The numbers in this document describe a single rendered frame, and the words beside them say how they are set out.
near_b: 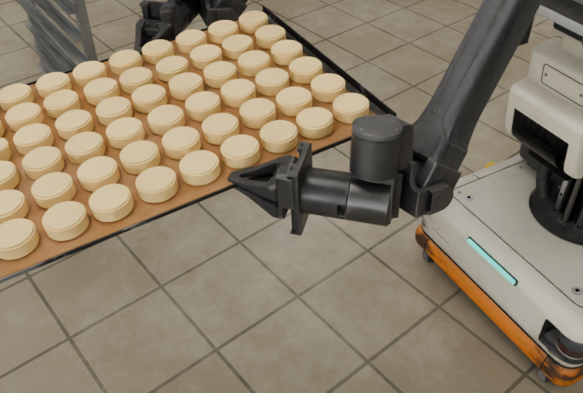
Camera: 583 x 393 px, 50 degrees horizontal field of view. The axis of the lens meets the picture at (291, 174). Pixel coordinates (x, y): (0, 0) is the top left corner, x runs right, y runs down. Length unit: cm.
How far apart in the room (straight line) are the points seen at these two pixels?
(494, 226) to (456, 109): 109
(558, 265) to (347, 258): 65
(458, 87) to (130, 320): 139
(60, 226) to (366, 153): 36
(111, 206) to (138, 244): 139
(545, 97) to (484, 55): 77
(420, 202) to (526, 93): 83
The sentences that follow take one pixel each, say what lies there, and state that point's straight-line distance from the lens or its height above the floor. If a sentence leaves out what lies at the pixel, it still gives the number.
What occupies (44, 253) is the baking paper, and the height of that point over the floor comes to 97.
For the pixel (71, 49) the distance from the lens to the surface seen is 223.
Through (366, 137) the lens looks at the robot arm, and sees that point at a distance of 68.
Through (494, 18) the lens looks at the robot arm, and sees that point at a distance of 78.
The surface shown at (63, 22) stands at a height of 59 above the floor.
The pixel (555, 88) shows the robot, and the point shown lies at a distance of 152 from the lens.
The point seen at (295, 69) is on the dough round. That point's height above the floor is 102.
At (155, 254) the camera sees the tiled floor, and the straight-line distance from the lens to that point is 209.
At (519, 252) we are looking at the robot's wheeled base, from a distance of 177.
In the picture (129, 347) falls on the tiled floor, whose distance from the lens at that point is 188.
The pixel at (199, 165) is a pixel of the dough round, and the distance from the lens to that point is 78.
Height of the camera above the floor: 149
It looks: 39 degrees down
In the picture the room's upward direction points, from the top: straight up
